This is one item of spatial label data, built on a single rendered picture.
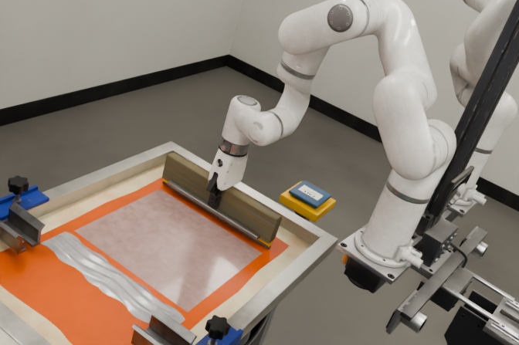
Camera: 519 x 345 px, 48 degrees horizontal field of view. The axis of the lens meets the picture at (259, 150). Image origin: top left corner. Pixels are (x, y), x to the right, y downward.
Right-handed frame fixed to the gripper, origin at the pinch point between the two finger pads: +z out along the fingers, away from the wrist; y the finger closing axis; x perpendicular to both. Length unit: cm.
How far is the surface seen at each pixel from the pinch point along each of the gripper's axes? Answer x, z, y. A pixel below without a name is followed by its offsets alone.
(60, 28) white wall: 199, 47, 126
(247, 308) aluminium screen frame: -27.0, 1.7, -25.4
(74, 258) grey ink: 8.8, 5.2, -39.4
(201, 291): -15.7, 5.3, -25.4
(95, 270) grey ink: 3.4, 5.2, -38.5
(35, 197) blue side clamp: 26.5, 1.2, -35.7
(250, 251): -15.1, 5.4, -4.6
